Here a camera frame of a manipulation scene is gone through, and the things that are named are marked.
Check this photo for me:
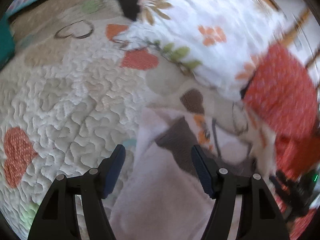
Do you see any pink sweater with grey cuffs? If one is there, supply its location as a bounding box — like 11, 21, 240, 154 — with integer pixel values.
108, 107, 278, 240

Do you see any red floral cushion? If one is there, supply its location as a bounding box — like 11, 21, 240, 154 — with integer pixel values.
243, 43, 320, 240

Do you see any quilted heart-pattern bedspread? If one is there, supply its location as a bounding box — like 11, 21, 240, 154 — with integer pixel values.
1, 0, 249, 239

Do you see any white floral pillow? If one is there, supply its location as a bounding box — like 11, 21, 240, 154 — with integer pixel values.
115, 0, 285, 101

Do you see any teal printed package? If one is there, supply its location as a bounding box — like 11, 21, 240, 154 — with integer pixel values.
0, 15, 15, 70

